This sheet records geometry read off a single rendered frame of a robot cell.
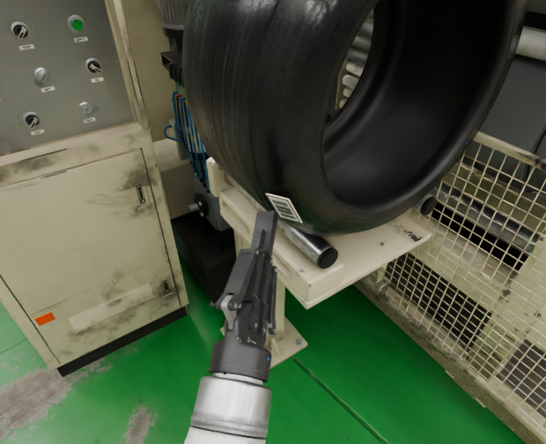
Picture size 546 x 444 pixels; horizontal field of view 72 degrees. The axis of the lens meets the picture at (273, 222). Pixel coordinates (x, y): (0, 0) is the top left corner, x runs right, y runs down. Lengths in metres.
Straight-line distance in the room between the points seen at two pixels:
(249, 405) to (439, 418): 1.21
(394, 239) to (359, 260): 0.11
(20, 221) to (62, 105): 0.34
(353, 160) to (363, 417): 0.96
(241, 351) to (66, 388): 1.31
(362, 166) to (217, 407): 0.63
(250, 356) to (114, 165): 0.84
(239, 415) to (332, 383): 1.13
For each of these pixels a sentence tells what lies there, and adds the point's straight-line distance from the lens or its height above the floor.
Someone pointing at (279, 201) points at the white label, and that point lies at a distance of 0.53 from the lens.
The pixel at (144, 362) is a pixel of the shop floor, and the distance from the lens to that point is 1.68.
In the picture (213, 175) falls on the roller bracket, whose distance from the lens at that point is 0.88.
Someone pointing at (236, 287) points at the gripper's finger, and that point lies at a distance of 0.48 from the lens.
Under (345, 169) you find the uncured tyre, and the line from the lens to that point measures 0.91.
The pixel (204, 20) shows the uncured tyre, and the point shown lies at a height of 1.27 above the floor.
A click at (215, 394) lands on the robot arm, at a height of 0.97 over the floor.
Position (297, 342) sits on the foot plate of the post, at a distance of 1.62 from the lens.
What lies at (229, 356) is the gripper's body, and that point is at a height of 0.98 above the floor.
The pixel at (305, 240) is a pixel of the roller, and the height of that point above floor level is 0.92.
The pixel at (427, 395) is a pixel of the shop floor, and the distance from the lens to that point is 1.64.
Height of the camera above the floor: 1.39
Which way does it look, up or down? 40 degrees down
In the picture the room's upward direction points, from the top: straight up
